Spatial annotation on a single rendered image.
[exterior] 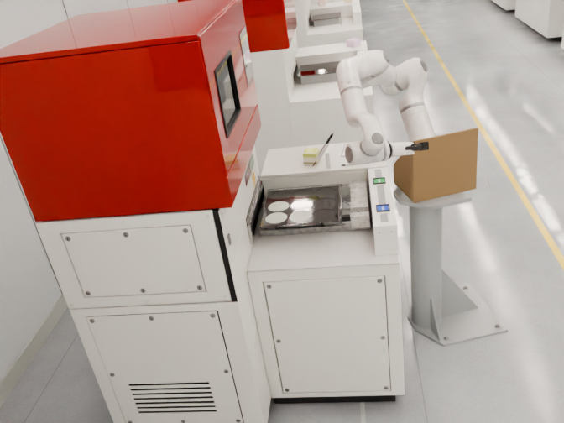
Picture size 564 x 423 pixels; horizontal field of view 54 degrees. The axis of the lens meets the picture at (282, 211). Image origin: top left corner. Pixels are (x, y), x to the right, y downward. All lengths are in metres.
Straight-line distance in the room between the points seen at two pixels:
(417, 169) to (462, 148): 0.23
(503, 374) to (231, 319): 1.42
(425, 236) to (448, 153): 0.45
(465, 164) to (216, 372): 1.46
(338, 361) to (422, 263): 0.70
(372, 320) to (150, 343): 0.93
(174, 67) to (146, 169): 0.37
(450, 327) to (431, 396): 0.49
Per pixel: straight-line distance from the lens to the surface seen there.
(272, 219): 2.50
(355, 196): 2.66
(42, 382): 3.49
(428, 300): 3.08
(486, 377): 2.99
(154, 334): 2.37
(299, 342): 2.54
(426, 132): 2.68
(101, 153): 1.99
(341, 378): 2.68
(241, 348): 2.33
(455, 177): 2.74
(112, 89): 1.89
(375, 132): 2.09
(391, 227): 2.26
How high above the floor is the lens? 2.11
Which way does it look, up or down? 28 degrees down
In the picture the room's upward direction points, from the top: 9 degrees counter-clockwise
